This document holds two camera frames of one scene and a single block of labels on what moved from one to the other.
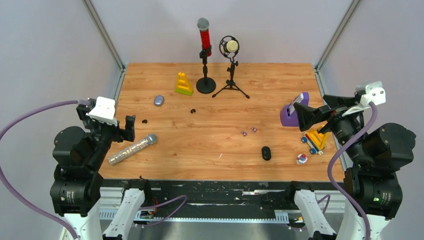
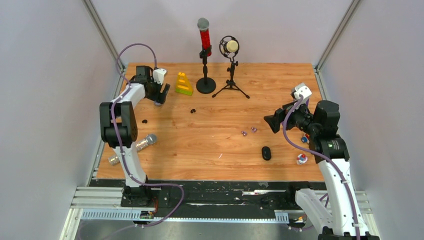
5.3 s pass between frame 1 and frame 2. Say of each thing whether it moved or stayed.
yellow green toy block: stayed
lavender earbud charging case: stayed
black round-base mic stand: stayed
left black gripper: moved
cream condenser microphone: stayed
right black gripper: moved
